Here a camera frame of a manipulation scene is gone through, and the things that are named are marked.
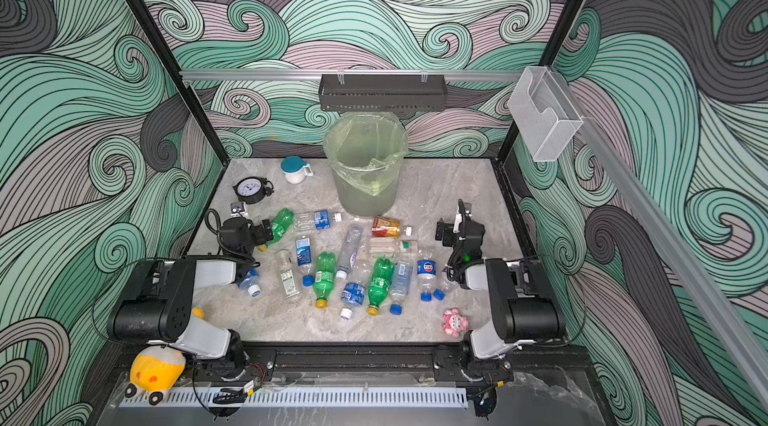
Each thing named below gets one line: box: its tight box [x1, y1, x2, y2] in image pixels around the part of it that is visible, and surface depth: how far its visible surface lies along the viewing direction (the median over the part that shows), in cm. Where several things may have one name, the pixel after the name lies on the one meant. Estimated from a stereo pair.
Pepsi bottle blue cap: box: [417, 249, 436, 302], surface depth 87 cm
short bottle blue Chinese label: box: [237, 268, 262, 297], surface depth 85 cm
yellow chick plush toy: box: [125, 346, 186, 406], surface depth 68 cm
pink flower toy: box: [443, 308, 470, 338], surface depth 79 cm
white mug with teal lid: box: [281, 155, 313, 185], surface depth 113 cm
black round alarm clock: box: [232, 176, 275, 205], surface depth 109 cm
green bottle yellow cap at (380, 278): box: [367, 257, 395, 316], surface depth 84 cm
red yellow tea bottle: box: [372, 216, 401, 238], surface depth 97 cm
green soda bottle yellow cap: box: [314, 251, 337, 309], surface depth 85 cm
